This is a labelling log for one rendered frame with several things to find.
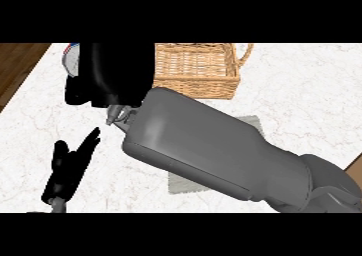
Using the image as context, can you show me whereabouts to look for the white can with coloured rim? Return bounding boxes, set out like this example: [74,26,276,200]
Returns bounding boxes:
[62,42,81,79]

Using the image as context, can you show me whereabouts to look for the wicker basket with handle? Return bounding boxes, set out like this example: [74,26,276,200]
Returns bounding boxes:
[152,42,256,101]

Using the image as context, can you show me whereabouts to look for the grey placemat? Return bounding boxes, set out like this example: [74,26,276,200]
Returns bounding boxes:
[167,114,266,195]

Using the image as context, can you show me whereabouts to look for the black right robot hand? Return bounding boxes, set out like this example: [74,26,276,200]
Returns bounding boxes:
[64,42,157,109]

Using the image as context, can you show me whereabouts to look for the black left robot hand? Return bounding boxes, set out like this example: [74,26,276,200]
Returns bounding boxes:
[40,126,102,205]

